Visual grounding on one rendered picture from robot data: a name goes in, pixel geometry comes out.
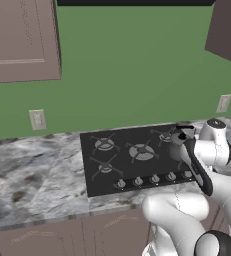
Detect beige wall socket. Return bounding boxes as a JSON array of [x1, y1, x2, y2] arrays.
[[28, 108, 48, 131], [215, 93, 231, 114]]

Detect black range hood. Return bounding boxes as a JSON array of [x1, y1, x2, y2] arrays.
[[56, 0, 217, 7]]

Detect brown wall cupboard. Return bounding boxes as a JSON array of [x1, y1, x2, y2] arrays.
[[204, 0, 231, 67]]

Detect brown base cupboard front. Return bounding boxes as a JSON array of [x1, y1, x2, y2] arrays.
[[0, 218, 85, 256], [81, 209, 153, 256]]

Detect brown wall cupboard door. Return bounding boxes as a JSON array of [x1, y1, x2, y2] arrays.
[[0, 0, 62, 85]]

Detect black gas hob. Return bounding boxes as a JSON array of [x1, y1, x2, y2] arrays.
[[79, 123, 201, 198]]

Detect silver kettle with black handle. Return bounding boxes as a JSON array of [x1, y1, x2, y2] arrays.
[[167, 123, 197, 167]]

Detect silver hob knob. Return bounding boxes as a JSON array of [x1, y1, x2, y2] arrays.
[[115, 178, 128, 190], [165, 171, 177, 182], [132, 176, 145, 188], [149, 174, 161, 185], [182, 169, 194, 180]]

